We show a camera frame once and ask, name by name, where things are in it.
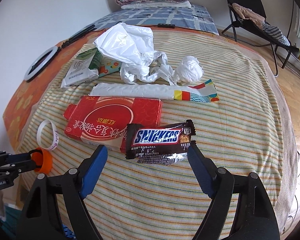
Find orange bottle cap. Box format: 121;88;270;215
31;147;53;175

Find white silicone wristband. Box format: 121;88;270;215
36;119;59;151

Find red cardboard box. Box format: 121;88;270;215
63;95;162;153

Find green white milk carton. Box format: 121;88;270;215
61;48;103;88

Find Snickers bar wrapper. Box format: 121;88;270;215
126;119;196;165

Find teal orange-print tube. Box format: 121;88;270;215
98;60;122;77

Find white colourful-ended paper wrapper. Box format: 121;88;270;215
89;80;219;103

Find white plastic bag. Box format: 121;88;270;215
94;23;177;85

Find white tissue ball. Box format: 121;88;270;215
173;56;204;83

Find orange floral bed sheet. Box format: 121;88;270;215
2;24;256;153

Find striped grey garment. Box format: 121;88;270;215
262;22;290;46

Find black folding chair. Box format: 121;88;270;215
222;0;299;77

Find pink beige clothing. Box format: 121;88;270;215
231;3;266;28

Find blue checked bed sheet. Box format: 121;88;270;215
94;5;219;35

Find white ring light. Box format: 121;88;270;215
24;46;60;82

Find black ring light stand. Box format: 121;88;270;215
59;23;95;49

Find black cable remote control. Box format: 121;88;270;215
157;23;175;29

